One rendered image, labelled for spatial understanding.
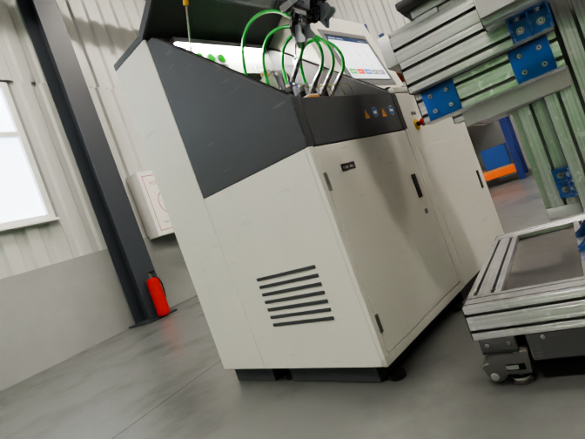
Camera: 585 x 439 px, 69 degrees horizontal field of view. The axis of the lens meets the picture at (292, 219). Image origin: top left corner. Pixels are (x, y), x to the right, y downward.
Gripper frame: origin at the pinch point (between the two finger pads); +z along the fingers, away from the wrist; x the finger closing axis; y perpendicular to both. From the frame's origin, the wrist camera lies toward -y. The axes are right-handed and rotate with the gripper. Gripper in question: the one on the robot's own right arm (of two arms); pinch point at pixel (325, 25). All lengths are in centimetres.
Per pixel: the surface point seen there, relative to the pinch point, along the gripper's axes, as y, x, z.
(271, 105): -8.3, -34.9, 25.4
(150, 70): -62, -34, -14
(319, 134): -0.1, -27.2, 39.4
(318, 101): 0.0, -21.7, 28.5
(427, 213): 0, 25, 80
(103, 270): -437, 78, 43
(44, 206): -430, 40, -46
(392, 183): 0, 6, 63
